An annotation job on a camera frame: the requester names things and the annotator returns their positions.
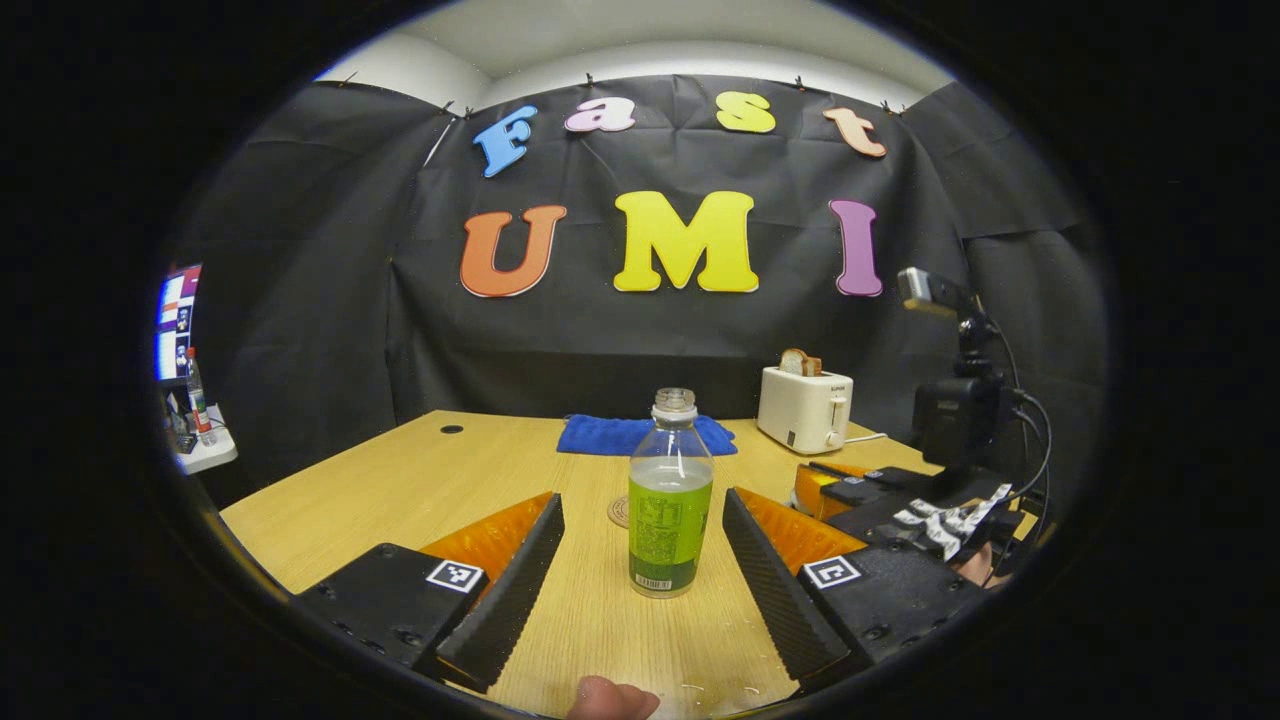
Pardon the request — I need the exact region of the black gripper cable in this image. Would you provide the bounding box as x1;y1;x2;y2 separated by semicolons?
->
985;320;1054;586

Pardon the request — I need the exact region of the black backdrop cloth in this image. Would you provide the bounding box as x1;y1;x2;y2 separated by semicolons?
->
165;75;1111;511

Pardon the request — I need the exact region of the green label water bottle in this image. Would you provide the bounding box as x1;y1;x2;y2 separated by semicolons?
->
628;387;716;600

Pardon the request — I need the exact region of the computer monitor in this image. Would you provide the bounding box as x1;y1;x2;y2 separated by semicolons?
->
154;264;204;382

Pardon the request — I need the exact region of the white side table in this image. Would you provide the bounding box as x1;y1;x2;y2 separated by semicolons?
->
168;403;240;477

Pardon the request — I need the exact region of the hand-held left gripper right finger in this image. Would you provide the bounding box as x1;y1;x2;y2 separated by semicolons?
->
722;487;988;693

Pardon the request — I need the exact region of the red cap bottle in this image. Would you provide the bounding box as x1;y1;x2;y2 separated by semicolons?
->
184;346;218;448

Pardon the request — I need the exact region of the blue towel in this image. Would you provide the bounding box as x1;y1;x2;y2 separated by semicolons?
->
556;412;739;459

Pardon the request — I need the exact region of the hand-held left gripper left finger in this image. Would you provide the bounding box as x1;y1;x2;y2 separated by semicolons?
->
293;491;567;694

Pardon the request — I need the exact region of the white toaster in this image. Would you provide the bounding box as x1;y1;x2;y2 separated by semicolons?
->
756;365;855;457

